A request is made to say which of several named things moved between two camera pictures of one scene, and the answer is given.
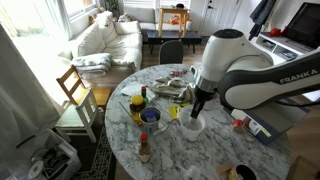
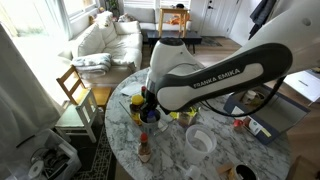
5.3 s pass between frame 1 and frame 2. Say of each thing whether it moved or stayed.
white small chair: stayed
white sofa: stayed
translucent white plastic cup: moved
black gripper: moved
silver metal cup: stayed
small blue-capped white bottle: stayed
